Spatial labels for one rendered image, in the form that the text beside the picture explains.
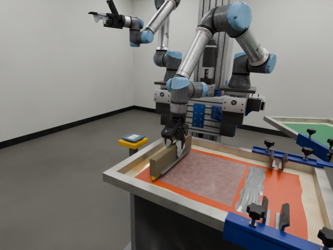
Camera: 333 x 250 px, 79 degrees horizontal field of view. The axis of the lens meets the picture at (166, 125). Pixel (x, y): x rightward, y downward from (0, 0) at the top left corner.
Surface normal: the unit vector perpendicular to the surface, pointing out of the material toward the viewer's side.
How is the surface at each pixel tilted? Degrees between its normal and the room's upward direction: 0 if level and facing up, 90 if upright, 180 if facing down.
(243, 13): 86
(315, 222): 0
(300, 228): 0
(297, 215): 0
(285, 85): 90
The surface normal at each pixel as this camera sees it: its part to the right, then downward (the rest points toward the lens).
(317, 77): -0.49, 0.25
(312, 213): 0.04, -0.95
